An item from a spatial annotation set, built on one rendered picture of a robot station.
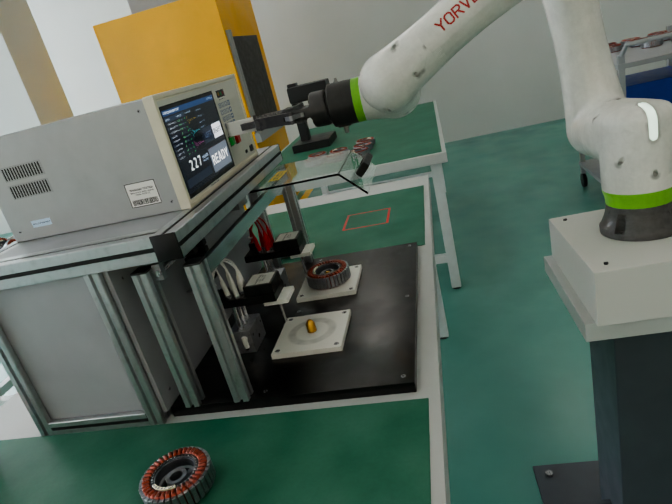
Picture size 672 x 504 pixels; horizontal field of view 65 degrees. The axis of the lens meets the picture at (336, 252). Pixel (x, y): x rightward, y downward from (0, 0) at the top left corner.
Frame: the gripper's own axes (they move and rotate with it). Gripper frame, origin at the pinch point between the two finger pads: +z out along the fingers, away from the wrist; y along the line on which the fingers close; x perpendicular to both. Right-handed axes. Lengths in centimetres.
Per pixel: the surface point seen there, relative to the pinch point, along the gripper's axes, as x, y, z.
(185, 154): -0.3, -24.0, 3.6
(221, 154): -3.9, -7.9, 3.6
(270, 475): -46, -57, -9
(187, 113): 6.4, -17.6, 3.6
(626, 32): -44, 512, -246
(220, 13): 58, 330, 111
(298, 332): -42.6, -20.3, -6.2
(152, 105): 9.5, -29.0, 4.0
